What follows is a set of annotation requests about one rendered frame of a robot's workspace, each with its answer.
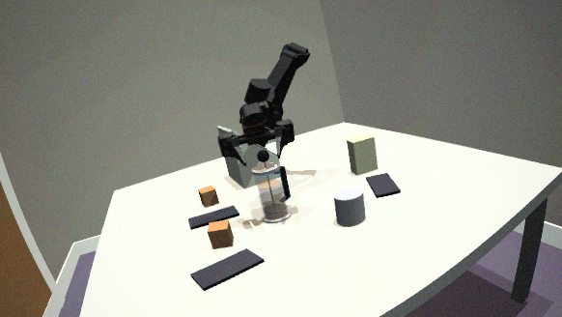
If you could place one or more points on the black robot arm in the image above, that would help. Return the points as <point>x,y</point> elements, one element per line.
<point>264,97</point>

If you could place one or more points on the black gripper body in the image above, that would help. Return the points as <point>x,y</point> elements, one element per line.
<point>256,133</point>

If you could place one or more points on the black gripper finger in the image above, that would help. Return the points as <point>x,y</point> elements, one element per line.
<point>281,139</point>
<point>235,150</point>

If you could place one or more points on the grey cylinder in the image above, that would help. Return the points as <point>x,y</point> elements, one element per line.
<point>349,206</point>

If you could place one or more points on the french press coffee maker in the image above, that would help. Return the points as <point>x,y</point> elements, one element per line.
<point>273,189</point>

